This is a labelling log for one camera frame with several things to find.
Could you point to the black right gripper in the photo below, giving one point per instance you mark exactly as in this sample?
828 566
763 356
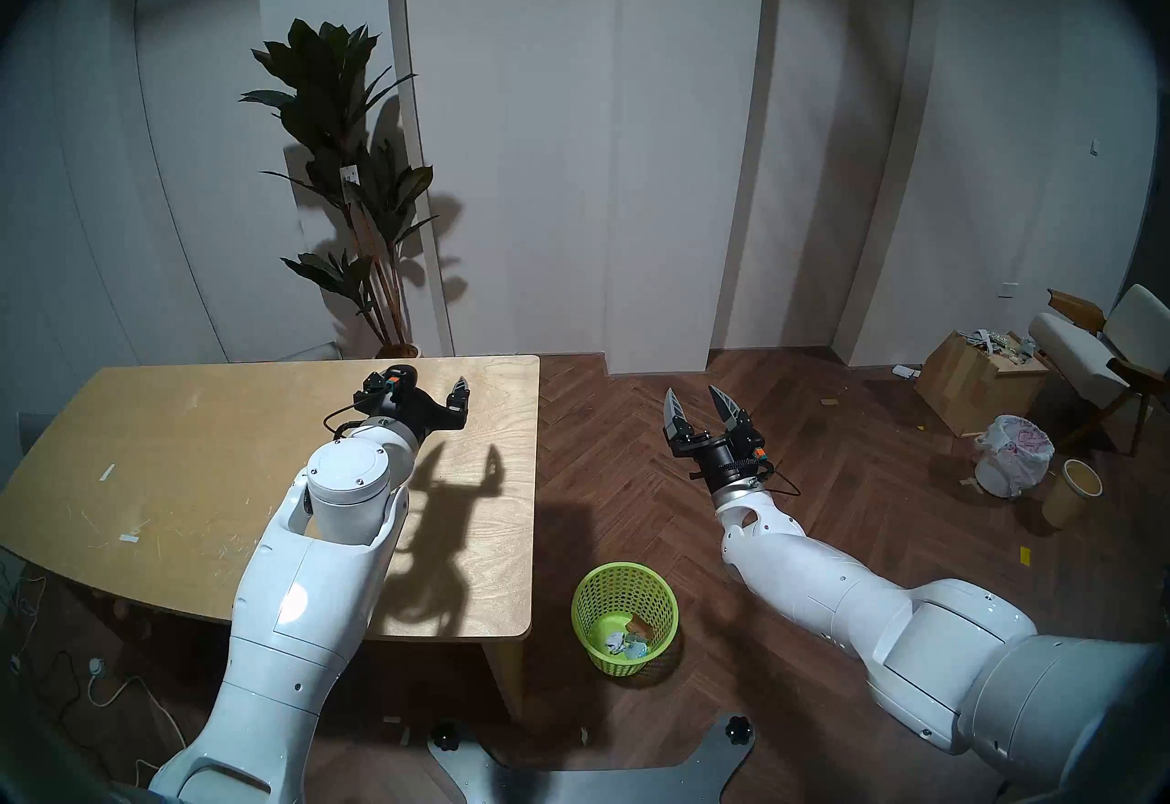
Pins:
717 457

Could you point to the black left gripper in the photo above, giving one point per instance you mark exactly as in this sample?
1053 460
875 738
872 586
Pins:
416 414

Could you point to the white paper ball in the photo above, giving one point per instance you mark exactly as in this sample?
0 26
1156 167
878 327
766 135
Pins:
615 640

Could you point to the teal white plastic bag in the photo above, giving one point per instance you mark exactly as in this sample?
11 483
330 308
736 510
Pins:
638 652

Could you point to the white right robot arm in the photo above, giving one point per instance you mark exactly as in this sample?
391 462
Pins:
914 628

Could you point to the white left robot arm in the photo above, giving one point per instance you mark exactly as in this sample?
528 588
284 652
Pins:
302 583

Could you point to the mixed trash pile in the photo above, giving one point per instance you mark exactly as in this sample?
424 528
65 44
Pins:
996 343

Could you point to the white bin with plastic bag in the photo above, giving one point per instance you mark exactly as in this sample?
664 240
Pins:
1010 455

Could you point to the green plastic mesh basket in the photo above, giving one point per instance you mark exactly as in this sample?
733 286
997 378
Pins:
594 601

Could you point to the light wooden table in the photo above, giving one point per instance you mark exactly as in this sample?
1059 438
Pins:
183 446

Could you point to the brown cardboard box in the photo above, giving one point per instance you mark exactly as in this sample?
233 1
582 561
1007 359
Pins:
969 391

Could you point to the black round base knob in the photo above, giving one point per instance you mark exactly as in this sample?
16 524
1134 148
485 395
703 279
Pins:
737 729
443 734

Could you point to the tall dark green plant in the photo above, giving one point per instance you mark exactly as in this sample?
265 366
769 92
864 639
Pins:
320 80

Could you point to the beige paper bucket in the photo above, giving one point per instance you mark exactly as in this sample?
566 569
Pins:
1069 496

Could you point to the white cushioned wooden armchair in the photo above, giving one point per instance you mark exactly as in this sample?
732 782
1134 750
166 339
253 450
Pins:
1088 354

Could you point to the grey metal robot base plate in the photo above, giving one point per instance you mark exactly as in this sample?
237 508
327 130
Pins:
585 784

